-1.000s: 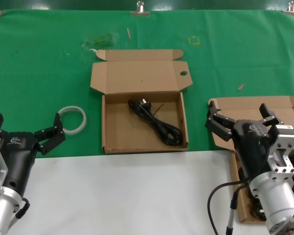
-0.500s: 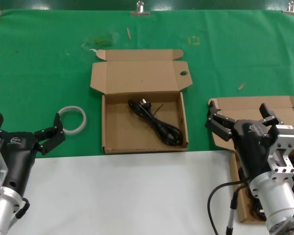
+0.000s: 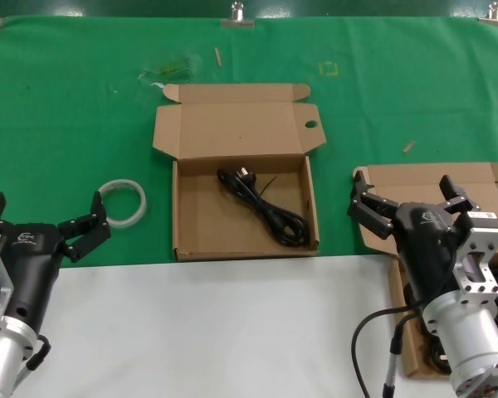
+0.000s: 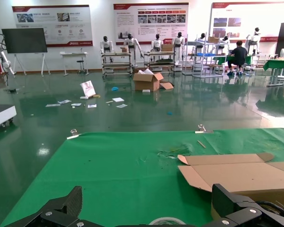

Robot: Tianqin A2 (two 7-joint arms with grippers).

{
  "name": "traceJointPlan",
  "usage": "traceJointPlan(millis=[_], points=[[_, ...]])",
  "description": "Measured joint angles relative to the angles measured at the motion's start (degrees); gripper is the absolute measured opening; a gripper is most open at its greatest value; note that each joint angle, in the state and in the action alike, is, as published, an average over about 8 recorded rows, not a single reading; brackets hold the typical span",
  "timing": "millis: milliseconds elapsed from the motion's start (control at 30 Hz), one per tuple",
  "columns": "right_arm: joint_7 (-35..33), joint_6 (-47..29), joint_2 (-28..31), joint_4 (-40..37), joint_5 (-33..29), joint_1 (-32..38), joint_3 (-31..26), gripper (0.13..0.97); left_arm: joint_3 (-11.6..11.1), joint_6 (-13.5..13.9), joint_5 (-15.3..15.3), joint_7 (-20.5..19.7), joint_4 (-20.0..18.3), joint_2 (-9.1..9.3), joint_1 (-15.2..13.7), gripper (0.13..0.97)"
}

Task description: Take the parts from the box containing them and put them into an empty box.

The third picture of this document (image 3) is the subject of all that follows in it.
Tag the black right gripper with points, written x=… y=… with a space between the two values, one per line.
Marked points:
x=427 y=248

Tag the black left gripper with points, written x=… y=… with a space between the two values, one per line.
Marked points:
x=29 y=265

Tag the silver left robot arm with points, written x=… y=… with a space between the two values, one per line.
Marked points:
x=2 y=360

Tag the cardboard box with round hole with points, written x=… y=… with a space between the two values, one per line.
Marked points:
x=240 y=124

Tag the short wood chip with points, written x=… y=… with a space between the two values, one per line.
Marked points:
x=409 y=147

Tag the green table cloth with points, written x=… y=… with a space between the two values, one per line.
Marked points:
x=66 y=124

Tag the clear tape roll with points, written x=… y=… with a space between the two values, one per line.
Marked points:
x=141 y=203

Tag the small white plastic scrap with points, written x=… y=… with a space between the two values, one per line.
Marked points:
x=157 y=85

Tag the long thin wood stick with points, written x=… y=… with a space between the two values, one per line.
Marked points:
x=218 y=56

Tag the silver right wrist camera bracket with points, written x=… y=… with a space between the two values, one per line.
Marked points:
x=483 y=248

